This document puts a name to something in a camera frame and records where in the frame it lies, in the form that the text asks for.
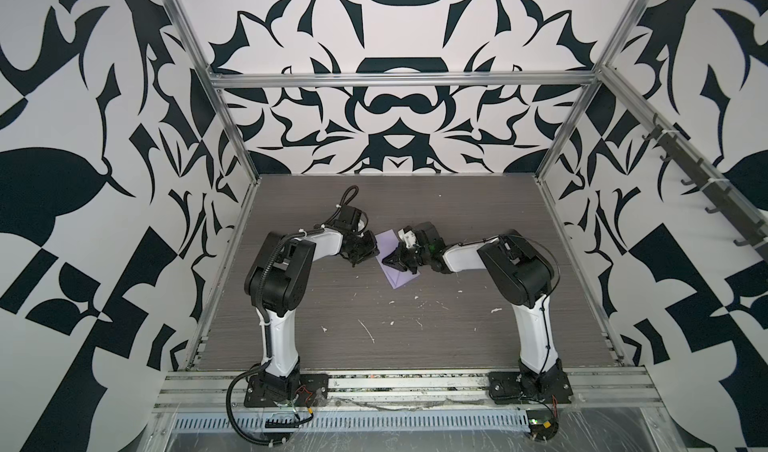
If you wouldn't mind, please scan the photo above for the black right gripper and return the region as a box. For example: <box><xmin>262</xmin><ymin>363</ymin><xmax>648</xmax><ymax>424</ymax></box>
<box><xmin>381</xmin><ymin>243</ymin><xmax>432</xmax><ymax>275</ymax></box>

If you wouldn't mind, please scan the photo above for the lilac square paper sheet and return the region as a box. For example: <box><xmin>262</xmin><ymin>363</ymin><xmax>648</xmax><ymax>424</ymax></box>
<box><xmin>375</xmin><ymin>230</ymin><xmax>420</xmax><ymax>289</ymax></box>

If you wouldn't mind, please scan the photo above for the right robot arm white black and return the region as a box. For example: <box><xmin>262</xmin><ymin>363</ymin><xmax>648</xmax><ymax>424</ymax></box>
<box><xmin>382</xmin><ymin>222</ymin><xmax>562</xmax><ymax>391</ymax></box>

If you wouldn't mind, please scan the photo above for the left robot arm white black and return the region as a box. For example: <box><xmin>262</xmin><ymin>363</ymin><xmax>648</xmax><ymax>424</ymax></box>
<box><xmin>244</xmin><ymin>205</ymin><xmax>378</xmax><ymax>390</ymax></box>

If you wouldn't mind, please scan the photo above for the small green circuit board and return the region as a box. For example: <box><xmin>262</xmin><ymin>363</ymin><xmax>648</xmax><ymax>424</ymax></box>
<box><xmin>526</xmin><ymin>409</ymin><xmax>559</xmax><ymax>443</ymax></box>

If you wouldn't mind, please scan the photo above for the aluminium horizontal back bar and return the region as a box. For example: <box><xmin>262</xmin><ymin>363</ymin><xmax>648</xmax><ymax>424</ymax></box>
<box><xmin>211</xmin><ymin>71</ymin><xmax>591</xmax><ymax>90</ymax></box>

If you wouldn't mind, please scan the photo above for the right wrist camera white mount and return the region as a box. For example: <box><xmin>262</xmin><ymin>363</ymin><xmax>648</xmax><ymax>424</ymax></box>
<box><xmin>398</xmin><ymin>229</ymin><xmax>418</xmax><ymax>249</ymax></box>

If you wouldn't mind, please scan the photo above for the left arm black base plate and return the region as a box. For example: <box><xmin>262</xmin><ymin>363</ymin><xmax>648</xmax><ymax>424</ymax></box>
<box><xmin>244</xmin><ymin>371</ymin><xmax>330</xmax><ymax>408</ymax></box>

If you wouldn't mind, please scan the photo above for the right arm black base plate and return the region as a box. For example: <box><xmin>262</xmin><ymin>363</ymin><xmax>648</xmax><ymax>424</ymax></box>
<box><xmin>487</xmin><ymin>367</ymin><xmax>573</xmax><ymax>405</ymax></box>

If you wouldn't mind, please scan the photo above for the black cable left base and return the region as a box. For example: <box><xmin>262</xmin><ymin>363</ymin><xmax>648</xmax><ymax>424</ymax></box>
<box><xmin>226</xmin><ymin>358</ymin><xmax>313</xmax><ymax>447</ymax></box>

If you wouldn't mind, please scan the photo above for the aluminium frame corner post left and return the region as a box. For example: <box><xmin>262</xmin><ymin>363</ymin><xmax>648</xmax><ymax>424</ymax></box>
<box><xmin>162</xmin><ymin>0</ymin><xmax>260</xmax><ymax>185</ymax></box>

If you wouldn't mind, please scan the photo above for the aluminium frame corner post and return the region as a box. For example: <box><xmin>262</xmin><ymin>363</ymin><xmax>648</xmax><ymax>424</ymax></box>
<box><xmin>162</xmin><ymin>0</ymin><xmax>260</xmax><ymax>185</ymax></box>
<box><xmin>535</xmin><ymin>0</ymin><xmax>650</xmax><ymax>182</ymax></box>

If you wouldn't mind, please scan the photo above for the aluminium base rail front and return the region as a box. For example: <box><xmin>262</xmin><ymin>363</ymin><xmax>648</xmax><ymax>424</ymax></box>
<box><xmin>152</xmin><ymin>367</ymin><xmax>663</xmax><ymax>413</ymax></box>

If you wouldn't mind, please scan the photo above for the aluminium frame corner post right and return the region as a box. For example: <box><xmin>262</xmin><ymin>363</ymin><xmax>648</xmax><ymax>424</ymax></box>
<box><xmin>535</xmin><ymin>0</ymin><xmax>650</xmax><ymax>182</ymax></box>

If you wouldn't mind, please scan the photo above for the hook rail on right wall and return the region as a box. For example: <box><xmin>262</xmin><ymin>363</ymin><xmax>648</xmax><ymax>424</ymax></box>
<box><xmin>640</xmin><ymin>114</ymin><xmax>767</xmax><ymax>261</ymax></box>

